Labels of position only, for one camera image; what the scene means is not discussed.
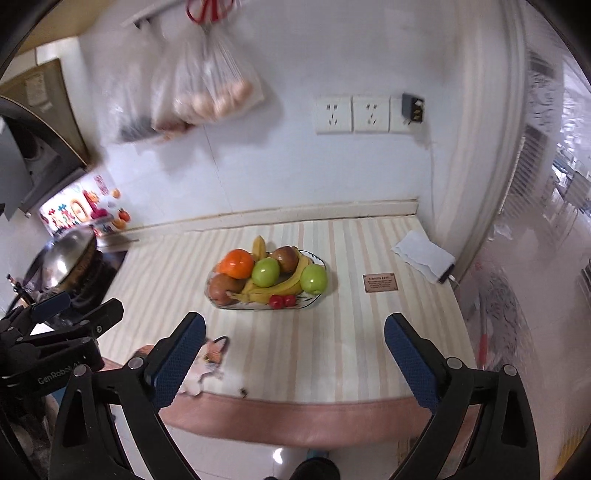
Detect striped cat-print table mat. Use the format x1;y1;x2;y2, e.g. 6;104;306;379
95;215;478;450

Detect wall hook rail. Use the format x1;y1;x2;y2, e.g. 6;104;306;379
122;0;190;28

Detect green apple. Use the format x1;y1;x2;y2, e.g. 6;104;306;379
250;257;281;288
300;264;328;295

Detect white folded cloth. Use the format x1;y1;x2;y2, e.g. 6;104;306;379
391;230;455;283

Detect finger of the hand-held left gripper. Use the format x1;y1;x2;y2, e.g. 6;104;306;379
18;298;124;344
0;292;72;330

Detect clear plastic bag of eggs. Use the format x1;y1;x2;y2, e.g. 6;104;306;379
173;23;266;124

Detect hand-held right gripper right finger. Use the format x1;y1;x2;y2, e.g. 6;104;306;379
384;312;541;480

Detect orange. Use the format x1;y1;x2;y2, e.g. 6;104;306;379
218;248;256;280

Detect black plug adapter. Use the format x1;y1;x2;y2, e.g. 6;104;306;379
401;93;426;124

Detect white floral plate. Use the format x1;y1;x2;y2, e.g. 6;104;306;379
205;249;329;311

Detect clear plastic bag dark contents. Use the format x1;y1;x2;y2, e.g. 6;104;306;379
108;28;195;144

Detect black range hood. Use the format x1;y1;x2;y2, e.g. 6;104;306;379
0;95;90;222

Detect brown pear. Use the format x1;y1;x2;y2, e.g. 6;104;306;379
209;273;245;306

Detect red plastic bag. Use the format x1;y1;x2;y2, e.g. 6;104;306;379
186;0;241;24

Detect brown label patch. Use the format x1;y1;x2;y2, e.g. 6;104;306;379
363;273;399;293

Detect steel wok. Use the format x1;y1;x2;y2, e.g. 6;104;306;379
23;226;100;291

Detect red apple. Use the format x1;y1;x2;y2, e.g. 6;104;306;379
270;246;300;274

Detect patterned translucent curtain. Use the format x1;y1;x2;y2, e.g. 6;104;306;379
462;46;591;462

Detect white wall socket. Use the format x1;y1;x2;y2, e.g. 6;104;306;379
389;95;411;132
353;95;389;133
316;97;352;134

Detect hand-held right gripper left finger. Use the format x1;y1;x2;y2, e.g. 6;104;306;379
48;311;207;480

